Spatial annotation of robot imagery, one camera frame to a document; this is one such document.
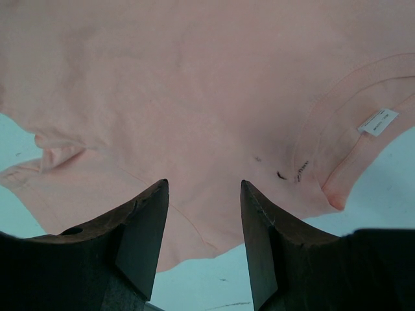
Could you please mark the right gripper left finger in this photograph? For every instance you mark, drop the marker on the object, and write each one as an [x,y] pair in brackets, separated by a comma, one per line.
[107,263]

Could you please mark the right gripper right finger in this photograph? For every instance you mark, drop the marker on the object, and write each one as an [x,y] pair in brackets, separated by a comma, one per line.
[295,266]

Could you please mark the pink t shirt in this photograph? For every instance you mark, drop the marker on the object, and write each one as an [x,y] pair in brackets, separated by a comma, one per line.
[297,97]

